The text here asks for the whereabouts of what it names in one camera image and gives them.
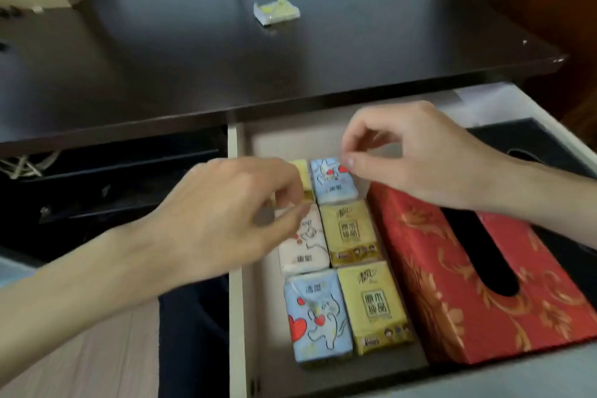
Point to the person's right hand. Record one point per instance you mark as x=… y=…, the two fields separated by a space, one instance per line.
x=433 y=160

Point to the person's left hand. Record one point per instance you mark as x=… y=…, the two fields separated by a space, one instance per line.
x=210 y=220

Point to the person's right thumb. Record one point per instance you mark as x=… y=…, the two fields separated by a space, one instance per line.
x=371 y=174

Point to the person's left thumb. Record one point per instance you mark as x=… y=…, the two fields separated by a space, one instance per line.
x=287 y=223

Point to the blue heart-print tissue packet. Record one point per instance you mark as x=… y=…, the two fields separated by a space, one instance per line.
x=333 y=190
x=317 y=318

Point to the person's right forearm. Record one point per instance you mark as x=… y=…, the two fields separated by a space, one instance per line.
x=550 y=204

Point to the person's left forearm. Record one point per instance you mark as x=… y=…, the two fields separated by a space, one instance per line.
x=79 y=299

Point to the white tissue packet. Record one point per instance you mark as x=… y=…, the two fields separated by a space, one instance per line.
x=303 y=248

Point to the white paper sheet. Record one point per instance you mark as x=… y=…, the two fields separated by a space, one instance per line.
x=485 y=104

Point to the beige open drawer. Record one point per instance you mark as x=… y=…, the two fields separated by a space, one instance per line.
x=266 y=365

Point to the black box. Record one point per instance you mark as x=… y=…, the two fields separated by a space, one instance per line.
x=513 y=136

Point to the red gold-patterned tissue box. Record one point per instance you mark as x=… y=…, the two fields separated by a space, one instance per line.
x=447 y=299

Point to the dark blue trousers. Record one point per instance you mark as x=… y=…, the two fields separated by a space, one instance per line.
x=191 y=346

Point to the black keyboard tray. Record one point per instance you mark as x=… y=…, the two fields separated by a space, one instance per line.
x=116 y=188

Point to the clear yellow tissue packet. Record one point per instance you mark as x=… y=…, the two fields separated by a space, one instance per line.
x=276 y=12

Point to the brown wooden cabinet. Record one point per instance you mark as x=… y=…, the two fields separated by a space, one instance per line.
x=541 y=15

